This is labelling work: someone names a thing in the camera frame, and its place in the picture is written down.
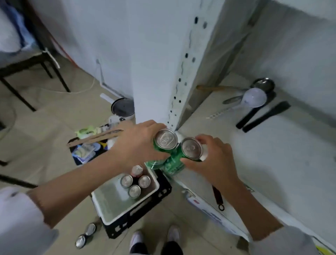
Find person's left hand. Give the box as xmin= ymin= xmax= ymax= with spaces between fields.
xmin=112 ymin=119 xmax=172 ymax=172

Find person's right hand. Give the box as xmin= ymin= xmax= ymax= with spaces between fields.
xmin=183 ymin=134 xmax=244 ymax=194

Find green drink can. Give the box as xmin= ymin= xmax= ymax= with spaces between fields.
xmin=145 ymin=128 xmax=179 ymax=170
xmin=163 ymin=137 xmax=208 ymax=177

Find person's left forearm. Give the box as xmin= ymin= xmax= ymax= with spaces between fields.
xmin=26 ymin=154 xmax=125 ymax=229

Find person's right forearm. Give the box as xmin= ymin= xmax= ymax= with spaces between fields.
xmin=226 ymin=179 xmax=287 ymax=242

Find silver-top drink can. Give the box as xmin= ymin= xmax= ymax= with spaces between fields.
xmin=128 ymin=185 xmax=142 ymax=198
xmin=120 ymin=175 xmax=134 ymax=188
xmin=138 ymin=175 xmax=151 ymax=189

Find black plastic crate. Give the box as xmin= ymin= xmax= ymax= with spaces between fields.
xmin=104 ymin=168 xmax=173 ymax=239

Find white pot with glass lid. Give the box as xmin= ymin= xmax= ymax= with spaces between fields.
xmin=108 ymin=98 xmax=136 ymax=124

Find white plastic bin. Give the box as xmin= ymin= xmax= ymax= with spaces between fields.
xmin=91 ymin=163 xmax=160 ymax=226

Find person's right white shoe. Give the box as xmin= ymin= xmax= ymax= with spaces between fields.
xmin=167 ymin=225 xmax=181 ymax=243

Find person's white shoe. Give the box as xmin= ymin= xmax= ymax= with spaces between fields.
xmin=167 ymin=225 xmax=181 ymax=243
xmin=130 ymin=230 xmax=144 ymax=253

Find clear plastic packet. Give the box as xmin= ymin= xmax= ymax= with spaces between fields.
xmin=72 ymin=144 xmax=95 ymax=161

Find light green bottle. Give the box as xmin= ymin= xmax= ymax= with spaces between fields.
xmin=75 ymin=126 xmax=101 ymax=139

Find person's left white shoe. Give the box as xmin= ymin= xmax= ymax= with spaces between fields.
xmin=130 ymin=230 xmax=144 ymax=253

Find person's black trousers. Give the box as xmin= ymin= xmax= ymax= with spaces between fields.
xmin=129 ymin=240 xmax=184 ymax=255

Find black spatula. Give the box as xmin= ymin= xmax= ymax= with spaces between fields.
xmin=242 ymin=101 xmax=291 ymax=133

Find white plastic ladle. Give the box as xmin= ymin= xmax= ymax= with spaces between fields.
xmin=223 ymin=88 xmax=268 ymax=109

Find white perforated shelf upright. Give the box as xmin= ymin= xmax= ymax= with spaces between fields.
xmin=165 ymin=0 xmax=227 ymax=132

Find person's grey right sleeve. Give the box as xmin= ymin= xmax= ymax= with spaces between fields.
xmin=249 ymin=225 xmax=321 ymax=255

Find person's white left sleeve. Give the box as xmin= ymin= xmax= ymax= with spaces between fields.
xmin=0 ymin=186 xmax=59 ymax=255

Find blue cloth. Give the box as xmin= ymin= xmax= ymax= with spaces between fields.
xmin=0 ymin=0 xmax=40 ymax=54

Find black strap with ring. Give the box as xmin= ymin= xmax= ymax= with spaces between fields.
xmin=212 ymin=185 xmax=225 ymax=212

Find wooden utensil handle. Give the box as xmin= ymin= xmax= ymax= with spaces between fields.
xmin=196 ymin=84 xmax=253 ymax=93

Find white cable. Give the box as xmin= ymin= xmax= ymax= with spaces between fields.
xmin=39 ymin=76 xmax=96 ymax=94

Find steel pan with black handle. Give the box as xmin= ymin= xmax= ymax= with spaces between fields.
xmin=236 ymin=77 xmax=276 ymax=129

